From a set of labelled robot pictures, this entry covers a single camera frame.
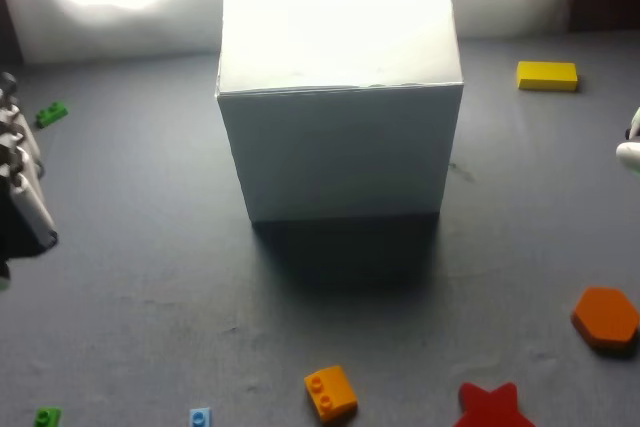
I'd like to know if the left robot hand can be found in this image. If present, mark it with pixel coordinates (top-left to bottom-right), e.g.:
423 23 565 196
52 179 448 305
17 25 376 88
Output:
0 71 60 268

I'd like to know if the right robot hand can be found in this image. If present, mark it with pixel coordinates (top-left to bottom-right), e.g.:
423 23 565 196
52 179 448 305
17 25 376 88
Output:
615 106 640 169

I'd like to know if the cardboard box with flaps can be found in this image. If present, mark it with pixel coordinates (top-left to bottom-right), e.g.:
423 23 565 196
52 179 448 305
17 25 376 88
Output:
214 0 466 228

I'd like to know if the green toy brick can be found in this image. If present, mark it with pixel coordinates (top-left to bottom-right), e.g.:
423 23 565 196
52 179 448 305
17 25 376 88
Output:
32 406 64 427
34 101 70 129

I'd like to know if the yellow rectangular block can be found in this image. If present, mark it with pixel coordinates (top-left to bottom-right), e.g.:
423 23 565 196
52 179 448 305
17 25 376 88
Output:
516 60 580 93

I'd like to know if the grey table cloth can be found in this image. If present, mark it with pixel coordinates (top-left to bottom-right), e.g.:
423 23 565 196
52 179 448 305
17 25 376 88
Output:
0 29 640 427

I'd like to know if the orange hexagon block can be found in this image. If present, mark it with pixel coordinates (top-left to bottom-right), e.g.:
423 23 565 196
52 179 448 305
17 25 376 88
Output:
571 286 640 354

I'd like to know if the white backdrop cloth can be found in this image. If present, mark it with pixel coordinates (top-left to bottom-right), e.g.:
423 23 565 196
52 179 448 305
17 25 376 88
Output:
0 0 576 66

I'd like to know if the red star block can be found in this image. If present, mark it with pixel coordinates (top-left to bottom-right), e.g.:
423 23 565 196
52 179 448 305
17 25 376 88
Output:
457 381 536 427

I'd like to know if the orange toy brick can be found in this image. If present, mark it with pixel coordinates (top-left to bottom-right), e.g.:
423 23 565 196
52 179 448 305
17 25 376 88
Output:
303 365 360 423

